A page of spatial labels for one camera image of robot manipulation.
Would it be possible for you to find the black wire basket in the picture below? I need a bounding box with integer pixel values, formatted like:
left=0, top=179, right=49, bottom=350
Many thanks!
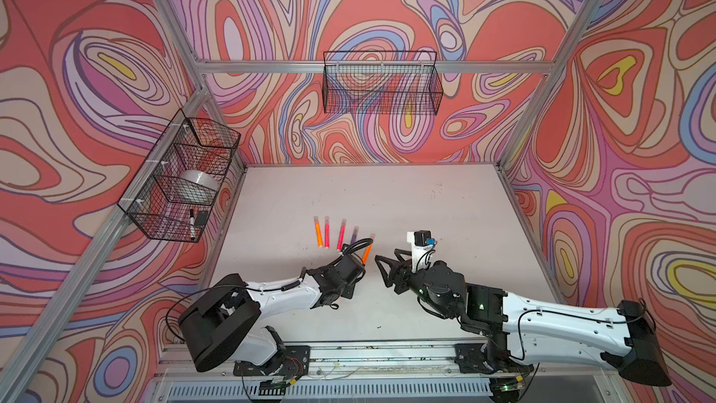
left=117, top=110, right=241, bottom=244
left=322, top=49, right=444, bottom=116

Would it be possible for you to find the black wire basket left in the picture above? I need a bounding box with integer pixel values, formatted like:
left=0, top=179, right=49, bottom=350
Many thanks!
left=117, top=110, right=241, bottom=244

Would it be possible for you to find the pink highlighter pen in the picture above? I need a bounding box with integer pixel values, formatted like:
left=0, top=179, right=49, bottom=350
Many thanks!
left=337, top=218, right=347, bottom=251
left=324, top=216, right=330, bottom=249

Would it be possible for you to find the black wire basket back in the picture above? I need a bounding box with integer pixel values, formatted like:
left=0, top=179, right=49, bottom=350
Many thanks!
left=322, top=49, right=444, bottom=116

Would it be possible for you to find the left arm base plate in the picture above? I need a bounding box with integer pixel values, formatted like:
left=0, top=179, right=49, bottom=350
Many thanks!
left=233, top=345, right=311, bottom=380

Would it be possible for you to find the white tape roll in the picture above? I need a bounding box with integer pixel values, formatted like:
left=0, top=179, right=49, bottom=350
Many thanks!
left=180, top=170, right=219, bottom=191

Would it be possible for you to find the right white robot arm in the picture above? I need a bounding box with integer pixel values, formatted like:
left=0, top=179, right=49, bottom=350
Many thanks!
left=375, top=250, right=672, bottom=387

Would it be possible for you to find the aluminium front rail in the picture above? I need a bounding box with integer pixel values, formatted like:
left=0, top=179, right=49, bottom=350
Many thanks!
left=150, top=338, right=611, bottom=382

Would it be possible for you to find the orange highlighter pen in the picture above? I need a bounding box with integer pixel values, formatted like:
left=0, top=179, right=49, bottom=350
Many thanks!
left=313, top=216, right=324, bottom=247

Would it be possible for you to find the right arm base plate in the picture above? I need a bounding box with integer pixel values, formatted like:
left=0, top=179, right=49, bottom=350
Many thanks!
left=454, top=343, right=534, bottom=375

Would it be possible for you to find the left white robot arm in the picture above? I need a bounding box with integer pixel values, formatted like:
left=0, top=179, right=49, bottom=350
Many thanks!
left=178, top=254, right=365, bottom=372

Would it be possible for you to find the purple pen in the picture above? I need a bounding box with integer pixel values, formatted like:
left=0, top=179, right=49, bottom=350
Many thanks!
left=350, top=226, right=359, bottom=244

